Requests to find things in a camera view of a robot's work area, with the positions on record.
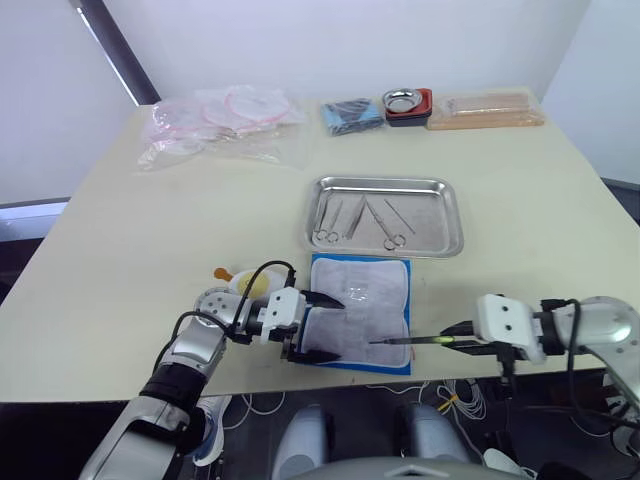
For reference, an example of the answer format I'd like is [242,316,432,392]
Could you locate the folded blue instrument packs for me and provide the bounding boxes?
[319,98,387,137]

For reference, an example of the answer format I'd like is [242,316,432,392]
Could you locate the white and blue sneaker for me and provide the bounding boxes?
[191,394,227,468]

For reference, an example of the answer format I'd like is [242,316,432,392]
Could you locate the rectangular metal tray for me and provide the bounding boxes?
[304,174,465,260]

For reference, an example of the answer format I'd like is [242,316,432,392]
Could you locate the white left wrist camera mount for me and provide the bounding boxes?
[258,286,307,347]

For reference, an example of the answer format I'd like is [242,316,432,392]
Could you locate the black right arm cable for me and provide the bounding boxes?
[498,298,640,432]

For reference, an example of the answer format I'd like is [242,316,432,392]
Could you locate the grey ribbed tweezers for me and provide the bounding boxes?
[343,194,369,240]

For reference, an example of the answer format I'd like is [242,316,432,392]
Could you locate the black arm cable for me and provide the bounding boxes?
[153,260,297,381]
[498,298,640,432]

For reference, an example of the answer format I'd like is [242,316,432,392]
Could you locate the grey rounded robot leg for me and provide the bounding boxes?
[393,402,472,467]
[271,403,337,480]

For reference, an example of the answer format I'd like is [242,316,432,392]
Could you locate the blue surgical instrument pack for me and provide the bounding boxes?
[294,253,414,376]

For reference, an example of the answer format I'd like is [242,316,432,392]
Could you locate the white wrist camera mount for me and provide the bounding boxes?
[258,286,307,347]
[473,293,547,365]

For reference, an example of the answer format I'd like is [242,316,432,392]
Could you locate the silver ring-handled forceps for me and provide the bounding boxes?
[312,196,345,245]

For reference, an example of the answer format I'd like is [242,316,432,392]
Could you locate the white cables with yellow tie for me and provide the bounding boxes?
[367,377,489,451]

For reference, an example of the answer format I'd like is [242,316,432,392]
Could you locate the thin silver straight instrument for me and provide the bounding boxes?
[383,199,417,235]

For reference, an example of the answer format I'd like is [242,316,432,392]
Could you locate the dark diagonal window bar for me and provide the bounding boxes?
[68,0,162,107]

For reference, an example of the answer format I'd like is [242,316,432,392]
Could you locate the yellow round object white rim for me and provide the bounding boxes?
[228,268,275,301]

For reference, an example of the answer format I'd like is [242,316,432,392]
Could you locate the clear bag with pink zip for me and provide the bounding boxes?
[193,84,307,135]
[149,98,214,149]

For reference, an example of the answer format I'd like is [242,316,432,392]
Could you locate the flat clear plastic bag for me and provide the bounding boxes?
[133,127,314,175]

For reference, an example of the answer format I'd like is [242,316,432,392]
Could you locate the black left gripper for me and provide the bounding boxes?
[280,288,347,366]

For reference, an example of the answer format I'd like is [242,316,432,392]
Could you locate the white shoe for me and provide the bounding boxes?
[481,447,534,477]

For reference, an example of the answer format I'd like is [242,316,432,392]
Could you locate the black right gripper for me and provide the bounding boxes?
[439,319,522,363]

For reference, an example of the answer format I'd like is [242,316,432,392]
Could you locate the round metal bowl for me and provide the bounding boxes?
[382,88,422,115]

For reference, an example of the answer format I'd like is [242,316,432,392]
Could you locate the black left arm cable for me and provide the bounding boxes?
[153,260,297,381]

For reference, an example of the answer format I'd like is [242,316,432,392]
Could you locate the green-handled scalpel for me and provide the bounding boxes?
[368,336,457,347]

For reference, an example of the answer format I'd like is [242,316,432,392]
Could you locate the silver ring-handled scissors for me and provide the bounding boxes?
[368,201,407,251]

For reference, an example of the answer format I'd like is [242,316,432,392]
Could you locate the red and black plastic tray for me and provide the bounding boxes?
[382,87,434,128]

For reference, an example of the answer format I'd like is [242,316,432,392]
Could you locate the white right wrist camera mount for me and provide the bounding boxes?
[473,293,547,365]

